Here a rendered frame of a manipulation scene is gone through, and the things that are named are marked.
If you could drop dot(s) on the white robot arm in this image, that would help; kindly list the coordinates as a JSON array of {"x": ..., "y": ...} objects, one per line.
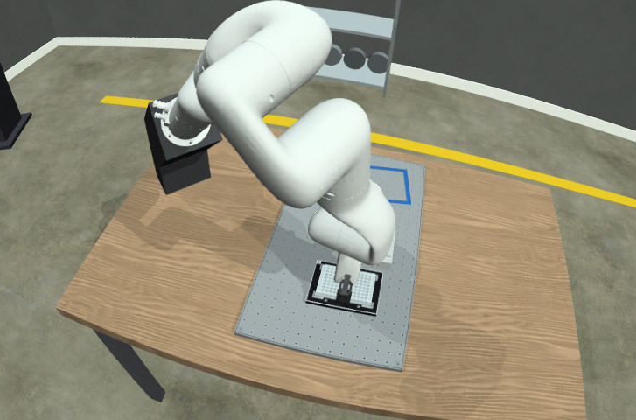
[{"x": 330, "y": 144}]

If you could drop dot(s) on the blue tape outline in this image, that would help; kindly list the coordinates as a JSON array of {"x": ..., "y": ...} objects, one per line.
[{"x": 406, "y": 181}]

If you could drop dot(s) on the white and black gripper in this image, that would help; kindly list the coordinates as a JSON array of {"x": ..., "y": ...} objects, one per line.
[{"x": 350, "y": 268}]

